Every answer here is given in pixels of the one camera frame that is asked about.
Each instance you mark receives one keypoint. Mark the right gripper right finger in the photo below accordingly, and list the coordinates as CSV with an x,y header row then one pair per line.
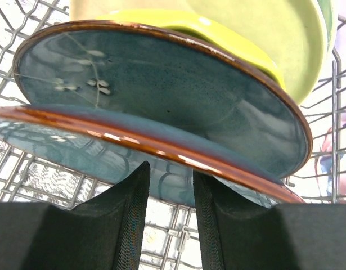
x,y
236,233

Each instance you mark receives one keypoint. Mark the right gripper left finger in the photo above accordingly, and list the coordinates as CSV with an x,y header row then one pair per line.
x,y
104,232

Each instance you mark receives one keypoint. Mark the grey wire dish rack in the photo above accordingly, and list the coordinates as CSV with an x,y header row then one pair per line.
x,y
323,109

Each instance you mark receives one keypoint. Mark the dark teal plate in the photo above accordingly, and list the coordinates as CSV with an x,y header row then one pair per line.
x,y
111,145
168,77

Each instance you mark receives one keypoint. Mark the pink and green branch plate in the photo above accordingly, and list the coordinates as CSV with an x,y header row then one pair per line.
x,y
296,35

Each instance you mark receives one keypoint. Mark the green polka dot scalloped plate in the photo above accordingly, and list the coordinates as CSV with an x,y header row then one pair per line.
x,y
202,28

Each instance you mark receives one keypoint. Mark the floral table mat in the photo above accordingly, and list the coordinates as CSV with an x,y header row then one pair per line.
x,y
170,239

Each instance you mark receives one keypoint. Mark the pink navy floral cloth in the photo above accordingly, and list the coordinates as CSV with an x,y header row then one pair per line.
x,y
326,164

